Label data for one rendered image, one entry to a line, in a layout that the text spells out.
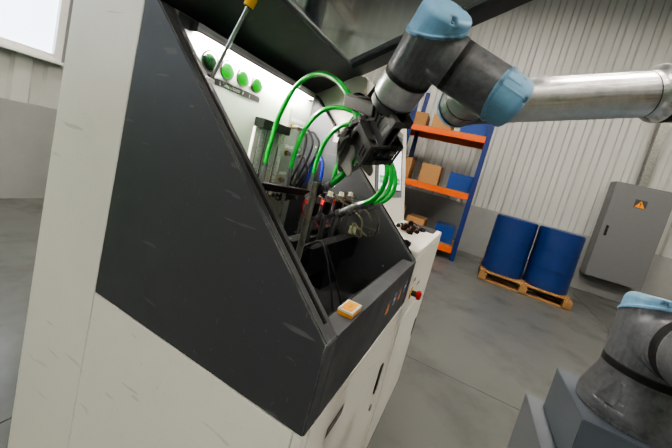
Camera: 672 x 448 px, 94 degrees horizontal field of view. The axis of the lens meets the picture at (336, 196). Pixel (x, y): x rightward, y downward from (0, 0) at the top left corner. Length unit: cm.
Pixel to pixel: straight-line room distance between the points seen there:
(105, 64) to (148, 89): 17
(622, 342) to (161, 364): 87
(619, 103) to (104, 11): 104
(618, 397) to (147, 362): 89
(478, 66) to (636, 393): 61
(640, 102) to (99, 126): 105
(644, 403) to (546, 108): 52
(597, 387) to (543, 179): 660
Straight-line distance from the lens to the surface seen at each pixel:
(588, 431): 79
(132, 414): 92
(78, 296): 100
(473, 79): 48
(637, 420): 81
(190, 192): 66
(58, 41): 463
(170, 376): 78
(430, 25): 47
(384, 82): 52
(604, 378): 82
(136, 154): 79
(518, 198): 728
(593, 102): 68
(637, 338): 78
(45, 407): 124
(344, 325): 59
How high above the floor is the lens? 122
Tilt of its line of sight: 6 degrees down
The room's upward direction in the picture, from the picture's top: 14 degrees clockwise
